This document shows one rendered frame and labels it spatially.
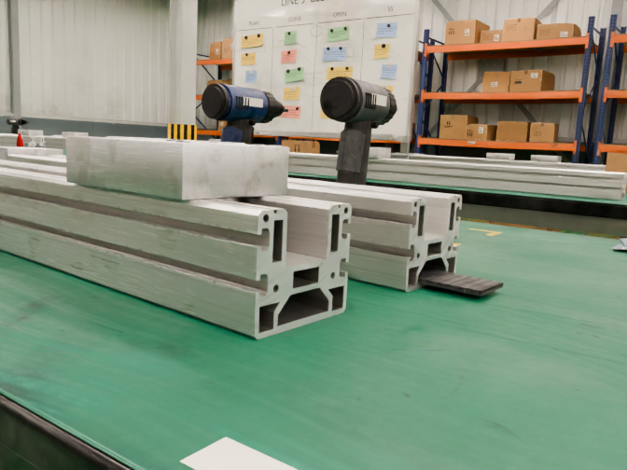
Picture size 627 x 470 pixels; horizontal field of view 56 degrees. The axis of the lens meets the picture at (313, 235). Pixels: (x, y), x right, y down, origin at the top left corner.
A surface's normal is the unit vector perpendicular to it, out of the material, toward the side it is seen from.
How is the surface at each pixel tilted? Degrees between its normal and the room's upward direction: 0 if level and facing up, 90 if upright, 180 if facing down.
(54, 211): 90
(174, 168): 90
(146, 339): 0
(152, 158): 90
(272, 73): 90
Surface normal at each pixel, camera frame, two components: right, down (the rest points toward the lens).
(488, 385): 0.05, -0.99
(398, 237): -0.64, 0.09
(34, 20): 0.81, 0.13
